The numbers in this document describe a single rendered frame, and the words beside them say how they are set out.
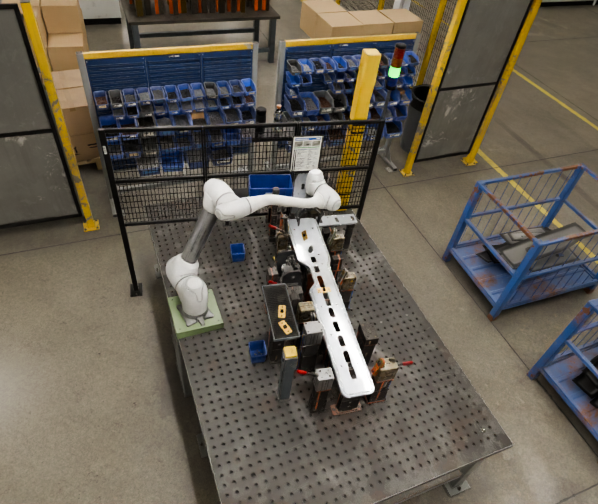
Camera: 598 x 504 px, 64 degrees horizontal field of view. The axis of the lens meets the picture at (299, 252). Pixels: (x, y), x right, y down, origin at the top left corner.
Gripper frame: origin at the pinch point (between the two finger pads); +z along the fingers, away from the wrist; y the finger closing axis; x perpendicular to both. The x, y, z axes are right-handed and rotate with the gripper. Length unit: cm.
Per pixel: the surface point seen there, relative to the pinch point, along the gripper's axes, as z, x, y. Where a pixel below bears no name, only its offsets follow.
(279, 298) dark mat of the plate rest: -3, -62, -32
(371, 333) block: 11, -84, 17
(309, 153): -17, 54, 12
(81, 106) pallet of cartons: 39, 230, -164
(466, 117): 48, 202, 241
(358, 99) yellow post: -56, 58, 43
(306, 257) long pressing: 13.5, -18.4, -4.3
